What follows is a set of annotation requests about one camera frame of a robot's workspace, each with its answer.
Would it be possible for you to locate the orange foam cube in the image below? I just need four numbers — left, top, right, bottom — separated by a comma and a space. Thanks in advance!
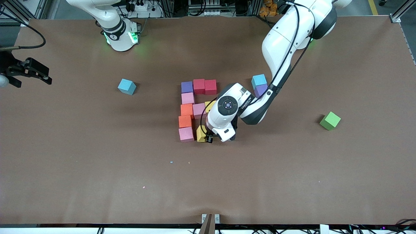
178, 115, 193, 128
180, 103, 194, 117

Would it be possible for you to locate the red foam cube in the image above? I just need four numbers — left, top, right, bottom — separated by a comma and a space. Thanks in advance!
193, 79, 206, 95
205, 79, 217, 96

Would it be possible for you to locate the brown table cover sheet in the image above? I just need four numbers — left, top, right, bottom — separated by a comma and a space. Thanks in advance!
0, 15, 416, 225

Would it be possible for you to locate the light blue foam cube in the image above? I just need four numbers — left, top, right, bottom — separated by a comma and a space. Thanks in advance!
117, 78, 137, 96
251, 74, 268, 89

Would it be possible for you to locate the metal table clamp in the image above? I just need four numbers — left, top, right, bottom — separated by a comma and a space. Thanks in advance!
201, 213, 220, 234

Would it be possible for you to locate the white power strip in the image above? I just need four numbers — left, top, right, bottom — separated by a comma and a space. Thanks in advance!
125, 0, 163, 18

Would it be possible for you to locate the green foam cube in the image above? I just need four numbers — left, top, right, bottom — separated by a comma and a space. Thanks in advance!
319, 111, 342, 131

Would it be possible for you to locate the white electronics box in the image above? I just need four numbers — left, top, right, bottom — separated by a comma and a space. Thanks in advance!
188, 0, 222, 17

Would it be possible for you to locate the bag of orange fruits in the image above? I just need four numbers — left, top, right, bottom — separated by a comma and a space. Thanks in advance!
259, 0, 280, 17

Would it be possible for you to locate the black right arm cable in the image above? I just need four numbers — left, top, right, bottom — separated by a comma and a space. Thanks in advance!
0, 9, 46, 51

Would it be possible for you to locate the aluminium frame strut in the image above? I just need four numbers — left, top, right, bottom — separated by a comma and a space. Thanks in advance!
390, 0, 416, 24
0, 0, 49, 27

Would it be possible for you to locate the black cable bundle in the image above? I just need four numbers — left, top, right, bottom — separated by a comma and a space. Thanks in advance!
338, 218, 416, 234

